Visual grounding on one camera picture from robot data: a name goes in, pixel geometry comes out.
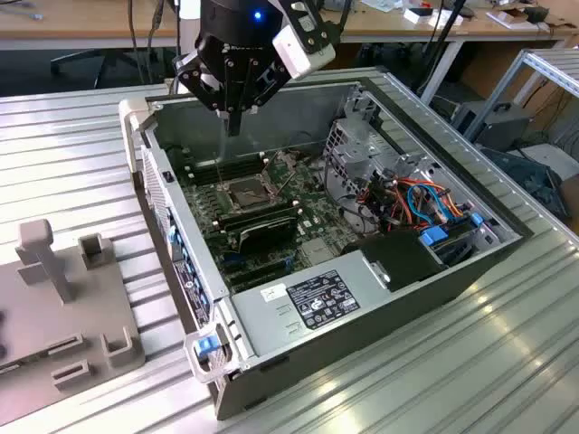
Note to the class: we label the silver chipset heatsink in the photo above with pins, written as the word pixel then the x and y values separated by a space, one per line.
pixel 316 251

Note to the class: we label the empty black RAM slot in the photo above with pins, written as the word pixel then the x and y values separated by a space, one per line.
pixel 235 165

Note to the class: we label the green motherboard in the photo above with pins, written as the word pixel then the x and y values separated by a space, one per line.
pixel 316 212

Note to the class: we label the grey plastic parts rack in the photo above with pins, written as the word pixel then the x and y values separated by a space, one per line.
pixel 68 316

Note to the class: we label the silver power supply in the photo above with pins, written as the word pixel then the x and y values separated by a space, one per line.
pixel 267 325

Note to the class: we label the blue disk carrier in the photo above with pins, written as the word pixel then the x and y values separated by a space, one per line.
pixel 433 236

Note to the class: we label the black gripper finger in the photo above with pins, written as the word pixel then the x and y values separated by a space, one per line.
pixel 194 72
pixel 260 97

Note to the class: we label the aluminium frame shelf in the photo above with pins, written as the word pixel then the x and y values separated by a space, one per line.
pixel 549 68

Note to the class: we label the CPU socket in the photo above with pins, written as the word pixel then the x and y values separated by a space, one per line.
pixel 249 195

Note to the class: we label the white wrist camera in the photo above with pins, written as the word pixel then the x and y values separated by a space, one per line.
pixel 298 54

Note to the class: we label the black expansion card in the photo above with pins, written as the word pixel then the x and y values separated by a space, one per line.
pixel 267 235

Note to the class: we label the dark blue plastic crate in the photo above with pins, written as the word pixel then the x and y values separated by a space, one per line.
pixel 520 174

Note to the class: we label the black expansion slot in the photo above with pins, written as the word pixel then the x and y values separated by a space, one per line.
pixel 253 271

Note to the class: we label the blue case latch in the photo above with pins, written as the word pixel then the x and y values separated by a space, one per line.
pixel 207 346

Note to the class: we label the grey open PC case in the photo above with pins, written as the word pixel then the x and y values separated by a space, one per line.
pixel 362 343

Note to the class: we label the black RAM stick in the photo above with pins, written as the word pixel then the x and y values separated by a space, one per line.
pixel 253 222

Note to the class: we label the silver drive cage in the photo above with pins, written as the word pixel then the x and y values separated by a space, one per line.
pixel 357 153

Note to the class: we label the black office chair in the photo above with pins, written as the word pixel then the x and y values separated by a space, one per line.
pixel 106 54

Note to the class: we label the white cardboard box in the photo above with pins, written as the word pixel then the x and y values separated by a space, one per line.
pixel 418 16

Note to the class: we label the long wooden desk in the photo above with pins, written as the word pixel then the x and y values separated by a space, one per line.
pixel 90 20

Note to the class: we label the brown cardboard box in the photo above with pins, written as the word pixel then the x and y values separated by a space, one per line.
pixel 571 199

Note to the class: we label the small black device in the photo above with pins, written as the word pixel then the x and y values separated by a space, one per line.
pixel 538 13

